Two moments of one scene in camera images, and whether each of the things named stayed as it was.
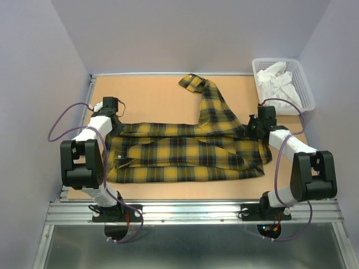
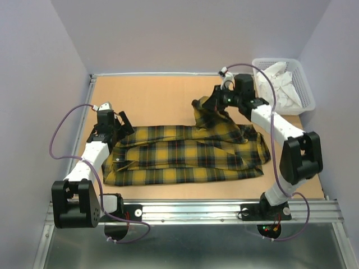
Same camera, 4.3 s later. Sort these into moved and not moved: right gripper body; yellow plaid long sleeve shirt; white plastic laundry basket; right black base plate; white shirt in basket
Moved: yellow plaid long sleeve shirt; right gripper body
Not moved: right black base plate; white shirt in basket; white plastic laundry basket
